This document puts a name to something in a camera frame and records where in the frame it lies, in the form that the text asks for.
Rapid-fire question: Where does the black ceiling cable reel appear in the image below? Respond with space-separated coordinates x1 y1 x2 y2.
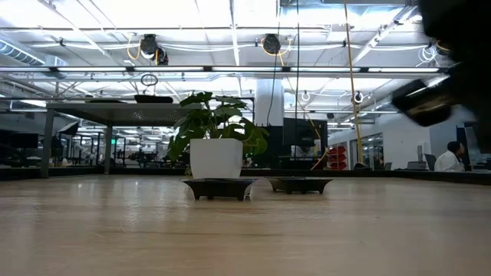
154 46 170 66
262 33 282 55
138 33 160 55

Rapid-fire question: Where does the red storage bins stack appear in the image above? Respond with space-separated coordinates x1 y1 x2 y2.
327 145 348 171

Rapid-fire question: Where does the dark desk monitor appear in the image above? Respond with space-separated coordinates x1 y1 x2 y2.
9 133 39 150

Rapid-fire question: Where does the person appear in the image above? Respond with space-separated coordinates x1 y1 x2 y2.
437 140 466 173

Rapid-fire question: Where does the green plant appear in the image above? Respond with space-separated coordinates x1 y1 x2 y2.
167 90 272 189

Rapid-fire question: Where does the long ceiling light bar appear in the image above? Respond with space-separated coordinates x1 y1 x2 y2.
0 65 450 74

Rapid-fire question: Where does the black table edge frame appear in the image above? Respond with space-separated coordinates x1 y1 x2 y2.
0 165 491 186

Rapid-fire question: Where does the grey office chair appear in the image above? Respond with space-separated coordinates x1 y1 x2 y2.
423 153 438 172

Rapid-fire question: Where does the black hanging cable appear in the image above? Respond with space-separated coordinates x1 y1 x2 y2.
295 0 301 120

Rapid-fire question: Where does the dark computer monitor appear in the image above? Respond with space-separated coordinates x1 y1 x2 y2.
456 121 491 172

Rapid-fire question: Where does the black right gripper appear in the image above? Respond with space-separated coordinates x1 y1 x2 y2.
417 0 491 117

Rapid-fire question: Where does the black display screen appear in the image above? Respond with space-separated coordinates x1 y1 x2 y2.
282 117 328 147

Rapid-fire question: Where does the ribbed ceiling air duct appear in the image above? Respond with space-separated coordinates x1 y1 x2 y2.
0 36 68 67

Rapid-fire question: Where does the black square footed plate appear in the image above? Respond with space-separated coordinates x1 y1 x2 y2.
182 177 258 202
267 176 334 196

